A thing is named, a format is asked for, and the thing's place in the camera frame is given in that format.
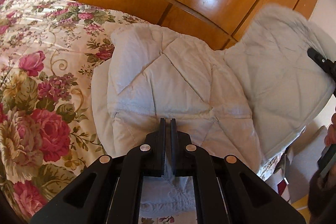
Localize floral bedspread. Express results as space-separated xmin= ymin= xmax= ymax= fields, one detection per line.
xmin=0 ymin=0 xmax=287 ymax=224

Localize dark sleeve forearm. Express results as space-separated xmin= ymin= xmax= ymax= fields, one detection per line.
xmin=307 ymin=166 xmax=336 ymax=224

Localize white quilted puffer jacket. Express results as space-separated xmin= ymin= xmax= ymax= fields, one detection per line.
xmin=90 ymin=3 xmax=336 ymax=219

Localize person's right hand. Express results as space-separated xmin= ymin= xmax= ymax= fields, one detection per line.
xmin=324 ymin=113 xmax=336 ymax=146

